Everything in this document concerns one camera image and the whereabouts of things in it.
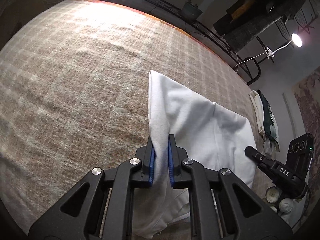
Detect white t-shirt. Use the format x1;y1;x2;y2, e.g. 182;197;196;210
132;71;256;239

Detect dark hanging clothes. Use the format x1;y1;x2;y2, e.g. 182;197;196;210
213;0;306;52

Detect right hand in white glove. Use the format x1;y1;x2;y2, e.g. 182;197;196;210
264;186;296;224

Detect dark green folded garment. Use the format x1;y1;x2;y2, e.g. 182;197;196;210
258;90;278;144

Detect cream folded garment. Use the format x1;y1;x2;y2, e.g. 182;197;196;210
249;90;280;157

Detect beige plaid blanket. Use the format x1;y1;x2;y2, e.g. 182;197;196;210
1;0;263;232

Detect small clip lamp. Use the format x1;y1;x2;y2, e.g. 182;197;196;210
266;33;303;59

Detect white hanging cable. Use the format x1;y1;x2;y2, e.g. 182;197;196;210
232;51;270;72

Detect black metal bed frame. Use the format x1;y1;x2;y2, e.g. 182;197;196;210
103;0;261;85

